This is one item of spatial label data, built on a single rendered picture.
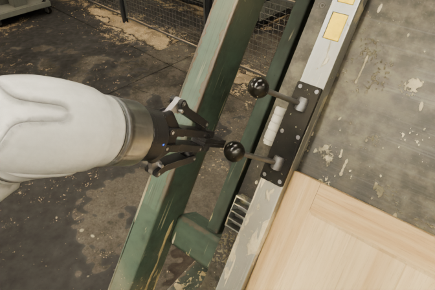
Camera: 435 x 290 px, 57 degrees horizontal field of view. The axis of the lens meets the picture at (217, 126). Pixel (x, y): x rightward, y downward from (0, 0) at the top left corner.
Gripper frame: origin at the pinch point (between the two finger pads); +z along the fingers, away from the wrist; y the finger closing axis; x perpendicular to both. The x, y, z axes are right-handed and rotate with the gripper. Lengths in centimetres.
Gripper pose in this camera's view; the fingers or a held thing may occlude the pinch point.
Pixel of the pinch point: (208, 140)
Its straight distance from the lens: 72.5
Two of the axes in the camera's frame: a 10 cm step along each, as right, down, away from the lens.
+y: -3.5, 9.3, 1.2
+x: 7.9, 3.7, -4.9
